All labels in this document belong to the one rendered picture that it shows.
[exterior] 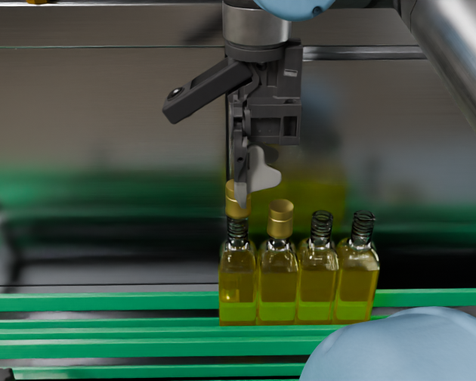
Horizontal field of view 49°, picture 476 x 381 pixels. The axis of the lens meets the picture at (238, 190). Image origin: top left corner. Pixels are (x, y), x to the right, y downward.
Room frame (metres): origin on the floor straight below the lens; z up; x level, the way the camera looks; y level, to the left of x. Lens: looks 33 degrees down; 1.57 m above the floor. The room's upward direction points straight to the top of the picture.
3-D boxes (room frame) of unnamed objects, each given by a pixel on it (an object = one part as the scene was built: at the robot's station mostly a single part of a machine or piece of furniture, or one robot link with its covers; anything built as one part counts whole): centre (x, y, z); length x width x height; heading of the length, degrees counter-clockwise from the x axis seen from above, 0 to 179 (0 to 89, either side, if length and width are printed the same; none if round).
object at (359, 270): (0.58, -0.17, 0.99); 0.06 x 0.06 x 0.21; 0
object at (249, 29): (0.58, -0.02, 1.40); 0.08 x 0.08 x 0.05
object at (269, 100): (0.58, -0.03, 1.32); 0.09 x 0.08 x 0.12; 90
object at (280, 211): (0.58, -0.06, 1.14); 0.04 x 0.04 x 0.04
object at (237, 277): (0.58, 0.00, 0.99); 0.06 x 0.06 x 0.21; 0
